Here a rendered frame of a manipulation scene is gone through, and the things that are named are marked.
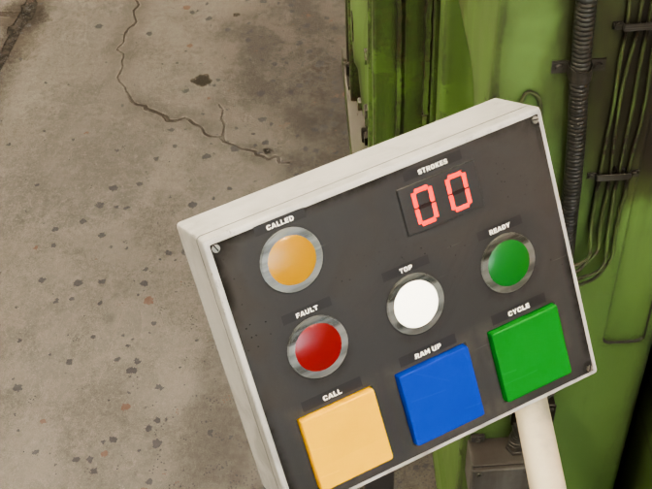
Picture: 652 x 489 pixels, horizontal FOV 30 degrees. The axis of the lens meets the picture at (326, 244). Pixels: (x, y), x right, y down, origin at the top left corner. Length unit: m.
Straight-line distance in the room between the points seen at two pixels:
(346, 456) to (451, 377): 0.12
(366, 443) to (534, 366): 0.18
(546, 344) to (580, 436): 0.70
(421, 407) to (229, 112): 1.91
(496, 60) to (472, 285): 0.29
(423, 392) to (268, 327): 0.17
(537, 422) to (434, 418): 0.45
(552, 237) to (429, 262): 0.13
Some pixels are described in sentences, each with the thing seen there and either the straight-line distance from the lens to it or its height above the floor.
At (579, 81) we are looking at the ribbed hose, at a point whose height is 1.11.
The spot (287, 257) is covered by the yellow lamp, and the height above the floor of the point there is 1.17.
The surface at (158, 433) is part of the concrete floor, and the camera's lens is 2.37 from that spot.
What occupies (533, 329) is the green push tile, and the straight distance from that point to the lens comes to 1.17.
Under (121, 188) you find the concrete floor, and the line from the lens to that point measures 2.82.
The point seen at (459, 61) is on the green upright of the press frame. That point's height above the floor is 0.82.
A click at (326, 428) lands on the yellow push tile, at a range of 1.10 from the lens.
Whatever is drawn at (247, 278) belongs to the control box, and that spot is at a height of 1.16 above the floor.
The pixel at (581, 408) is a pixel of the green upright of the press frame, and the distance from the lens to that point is 1.82.
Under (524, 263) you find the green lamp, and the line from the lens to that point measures 1.15.
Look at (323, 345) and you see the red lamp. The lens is 1.07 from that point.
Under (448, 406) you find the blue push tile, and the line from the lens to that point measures 1.15.
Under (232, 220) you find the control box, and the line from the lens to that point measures 1.04.
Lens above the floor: 1.94
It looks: 47 degrees down
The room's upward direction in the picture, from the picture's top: 3 degrees counter-clockwise
